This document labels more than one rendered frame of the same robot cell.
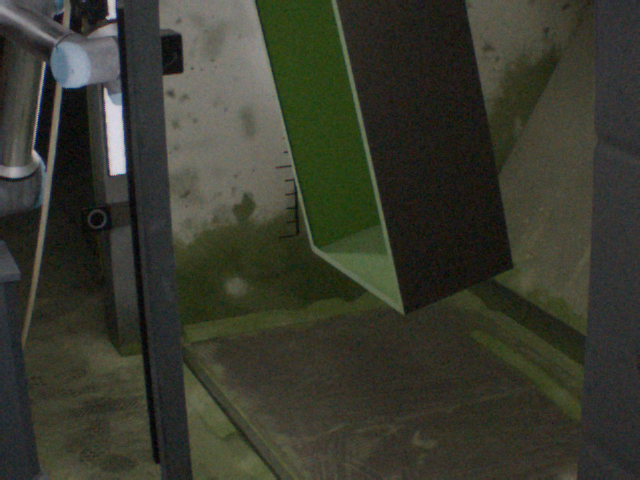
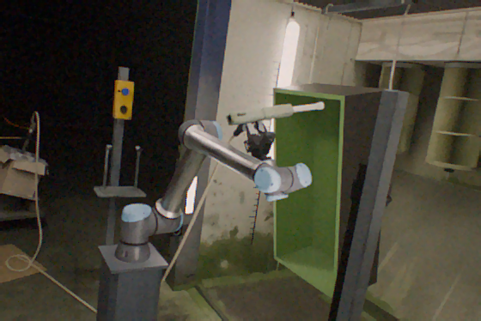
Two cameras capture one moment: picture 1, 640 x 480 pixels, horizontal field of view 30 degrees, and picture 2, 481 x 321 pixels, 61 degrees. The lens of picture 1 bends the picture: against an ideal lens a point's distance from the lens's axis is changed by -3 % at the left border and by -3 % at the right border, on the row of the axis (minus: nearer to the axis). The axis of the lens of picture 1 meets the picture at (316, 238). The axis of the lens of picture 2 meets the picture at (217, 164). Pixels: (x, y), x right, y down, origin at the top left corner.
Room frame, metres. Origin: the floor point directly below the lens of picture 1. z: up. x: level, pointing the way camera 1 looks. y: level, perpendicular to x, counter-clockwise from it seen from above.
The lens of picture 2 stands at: (0.95, 0.84, 1.59)
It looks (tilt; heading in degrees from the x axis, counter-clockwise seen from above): 11 degrees down; 353
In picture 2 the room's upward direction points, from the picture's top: 8 degrees clockwise
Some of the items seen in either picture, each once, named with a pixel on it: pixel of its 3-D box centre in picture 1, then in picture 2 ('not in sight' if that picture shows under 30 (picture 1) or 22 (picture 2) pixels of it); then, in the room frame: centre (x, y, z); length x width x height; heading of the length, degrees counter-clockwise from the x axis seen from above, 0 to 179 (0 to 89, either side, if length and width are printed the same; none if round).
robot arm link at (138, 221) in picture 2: not in sight; (136, 222); (3.06, 0.96, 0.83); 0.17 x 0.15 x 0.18; 126
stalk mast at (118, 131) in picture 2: not in sight; (113, 181); (3.91, 1.21, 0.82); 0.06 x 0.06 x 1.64; 22
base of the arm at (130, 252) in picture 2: not in sight; (133, 246); (3.05, 0.97, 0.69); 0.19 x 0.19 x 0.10
